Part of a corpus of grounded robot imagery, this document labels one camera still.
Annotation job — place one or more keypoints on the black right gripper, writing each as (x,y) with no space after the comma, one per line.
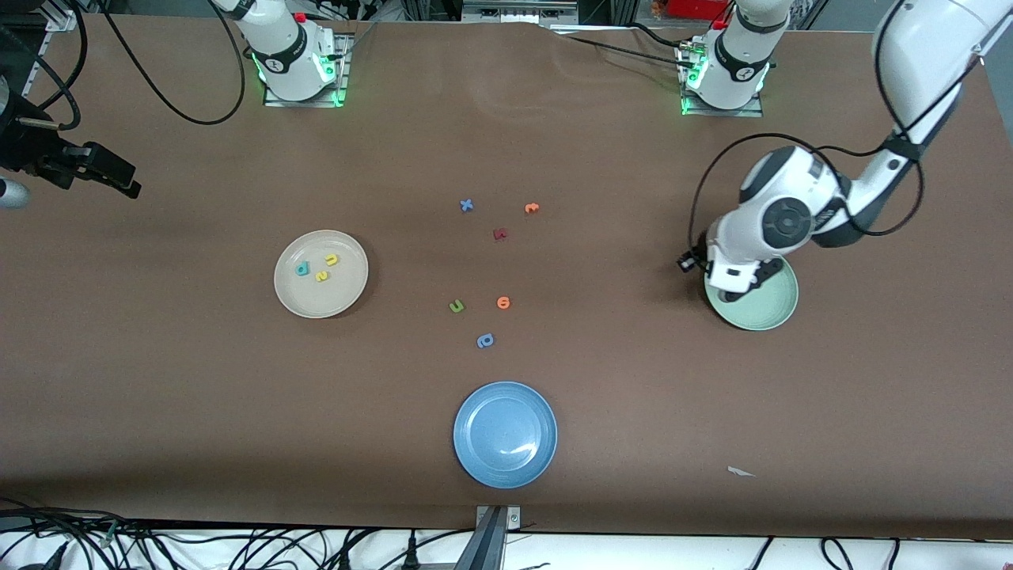
(25,150)

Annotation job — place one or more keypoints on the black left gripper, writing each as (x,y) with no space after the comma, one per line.
(691,259)

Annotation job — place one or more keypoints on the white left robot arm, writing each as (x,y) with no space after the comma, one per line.
(783,222)

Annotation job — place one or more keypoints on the pale green plate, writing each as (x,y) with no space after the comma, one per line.
(764,313)

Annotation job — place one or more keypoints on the white paper scrap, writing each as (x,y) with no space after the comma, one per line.
(738,472)

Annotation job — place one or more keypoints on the blue foam letter a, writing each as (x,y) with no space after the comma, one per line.
(485,340)

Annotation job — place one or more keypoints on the brown table cover sheet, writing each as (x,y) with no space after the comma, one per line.
(158,396)

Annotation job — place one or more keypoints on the beige brown plate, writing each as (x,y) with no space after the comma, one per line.
(320,274)

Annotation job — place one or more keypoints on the red box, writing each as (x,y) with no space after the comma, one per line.
(696,8)

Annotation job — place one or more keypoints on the blue plate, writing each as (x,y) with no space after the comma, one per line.
(505,435)

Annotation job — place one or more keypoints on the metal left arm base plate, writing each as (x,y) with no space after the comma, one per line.
(756,111)

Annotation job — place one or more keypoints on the aluminium frame profile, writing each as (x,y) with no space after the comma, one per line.
(67,20)

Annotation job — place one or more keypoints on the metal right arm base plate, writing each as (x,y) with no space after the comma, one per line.
(342,79)

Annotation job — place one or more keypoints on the grey metal frame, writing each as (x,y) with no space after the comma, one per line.
(514,12)

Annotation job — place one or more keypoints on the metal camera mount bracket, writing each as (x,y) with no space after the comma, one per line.
(514,518)

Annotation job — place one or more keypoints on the dark camera mount pole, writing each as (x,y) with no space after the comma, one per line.
(484,550)

